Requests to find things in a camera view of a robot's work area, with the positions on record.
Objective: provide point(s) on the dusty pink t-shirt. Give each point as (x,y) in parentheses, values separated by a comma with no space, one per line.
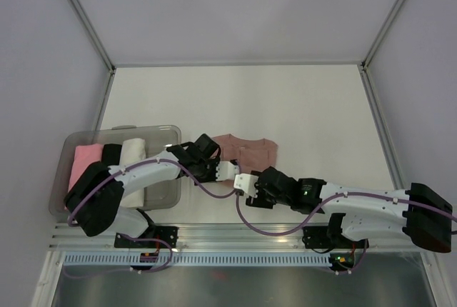
(250,155)

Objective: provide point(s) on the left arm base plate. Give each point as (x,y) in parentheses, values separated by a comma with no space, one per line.
(150,238)

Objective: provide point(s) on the pink rolled t-shirt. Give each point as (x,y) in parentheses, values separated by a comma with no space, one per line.
(83,157)

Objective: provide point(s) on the grey plastic bin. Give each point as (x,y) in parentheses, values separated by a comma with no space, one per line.
(161,195)

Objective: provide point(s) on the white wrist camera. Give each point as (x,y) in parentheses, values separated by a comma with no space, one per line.
(227,171)
(245,183)

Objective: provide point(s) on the white rolled t-shirt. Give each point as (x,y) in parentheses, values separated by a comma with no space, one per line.
(132,151)

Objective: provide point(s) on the aluminium front rail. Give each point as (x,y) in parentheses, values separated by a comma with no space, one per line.
(193,237)

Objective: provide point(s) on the left aluminium frame post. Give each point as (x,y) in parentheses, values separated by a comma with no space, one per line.
(91,33)

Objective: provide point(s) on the aluminium frame post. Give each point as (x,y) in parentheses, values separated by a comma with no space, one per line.
(383,32)
(91,33)

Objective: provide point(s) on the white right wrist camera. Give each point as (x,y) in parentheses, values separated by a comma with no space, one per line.
(245,183)

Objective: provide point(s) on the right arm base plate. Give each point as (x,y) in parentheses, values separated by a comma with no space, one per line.
(319,239)

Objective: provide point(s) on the black rolled t-shirt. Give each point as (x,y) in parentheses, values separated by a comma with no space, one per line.
(111,154)

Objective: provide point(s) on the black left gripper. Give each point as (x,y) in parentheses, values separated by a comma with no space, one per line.
(212,178)

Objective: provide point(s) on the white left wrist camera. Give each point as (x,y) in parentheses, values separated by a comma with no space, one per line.
(227,171)

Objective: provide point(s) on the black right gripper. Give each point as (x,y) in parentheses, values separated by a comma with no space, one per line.
(258,200)

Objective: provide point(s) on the white slotted cable duct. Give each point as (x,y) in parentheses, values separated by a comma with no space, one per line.
(206,259)

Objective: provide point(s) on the right aluminium frame post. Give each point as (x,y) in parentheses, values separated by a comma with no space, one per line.
(383,32)

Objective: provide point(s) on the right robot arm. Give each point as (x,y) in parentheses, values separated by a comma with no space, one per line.
(417,214)

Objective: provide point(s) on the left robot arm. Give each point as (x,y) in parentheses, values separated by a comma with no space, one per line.
(94,201)

